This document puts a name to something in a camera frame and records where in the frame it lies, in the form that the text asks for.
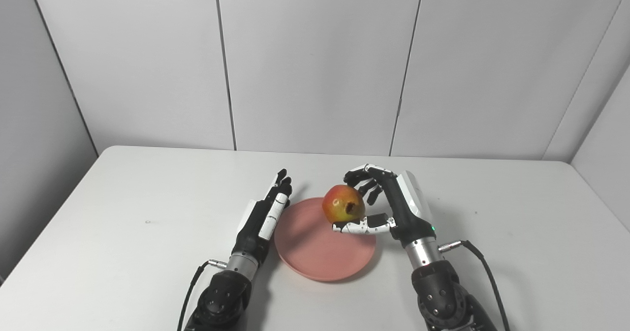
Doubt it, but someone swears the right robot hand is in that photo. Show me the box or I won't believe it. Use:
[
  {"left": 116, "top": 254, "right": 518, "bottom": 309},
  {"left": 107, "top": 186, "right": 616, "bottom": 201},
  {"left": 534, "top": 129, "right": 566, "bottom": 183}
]
[{"left": 332, "top": 163, "right": 438, "bottom": 249}]

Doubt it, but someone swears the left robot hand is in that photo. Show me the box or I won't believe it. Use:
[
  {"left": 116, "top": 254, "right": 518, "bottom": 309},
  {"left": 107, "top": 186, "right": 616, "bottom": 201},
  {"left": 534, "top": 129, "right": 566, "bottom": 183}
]
[{"left": 231, "top": 169, "right": 293, "bottom": 267}]

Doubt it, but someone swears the red yellow pomegranate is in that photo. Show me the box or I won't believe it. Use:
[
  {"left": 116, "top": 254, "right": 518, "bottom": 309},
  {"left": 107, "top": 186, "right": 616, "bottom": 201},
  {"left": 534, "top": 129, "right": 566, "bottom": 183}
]
[{"left": 322, "top": 184, "right": 366, "bottom": 223}]

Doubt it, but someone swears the pink plate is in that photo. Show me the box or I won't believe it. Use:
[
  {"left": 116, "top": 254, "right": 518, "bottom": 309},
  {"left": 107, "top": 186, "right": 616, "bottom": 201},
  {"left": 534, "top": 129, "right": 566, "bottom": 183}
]
[{"left": 274, "top": 197, "right": 377, "bottom": 282}]

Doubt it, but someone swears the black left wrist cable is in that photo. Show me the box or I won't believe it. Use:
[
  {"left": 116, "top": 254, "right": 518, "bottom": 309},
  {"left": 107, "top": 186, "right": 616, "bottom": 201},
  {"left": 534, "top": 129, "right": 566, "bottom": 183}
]
[{"left": 177, "top": 259, "right": 228, "bottom": 331}]

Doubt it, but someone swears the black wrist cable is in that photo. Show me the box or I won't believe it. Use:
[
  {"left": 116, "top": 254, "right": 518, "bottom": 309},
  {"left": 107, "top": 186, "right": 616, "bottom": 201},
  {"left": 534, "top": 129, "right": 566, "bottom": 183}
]
[
  {"left": 177, "top": 259, "right": 228, "bottom": 331},
  {"left": 438, "top": 240, "right": 511, "bottom": 331}
]

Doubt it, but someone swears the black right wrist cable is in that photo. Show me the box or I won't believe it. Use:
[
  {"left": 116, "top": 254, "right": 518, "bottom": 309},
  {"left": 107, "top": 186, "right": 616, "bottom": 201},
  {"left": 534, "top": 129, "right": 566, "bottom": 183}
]
[{"left": 438, "top": 240, "right": 511, "bottom": 331}]

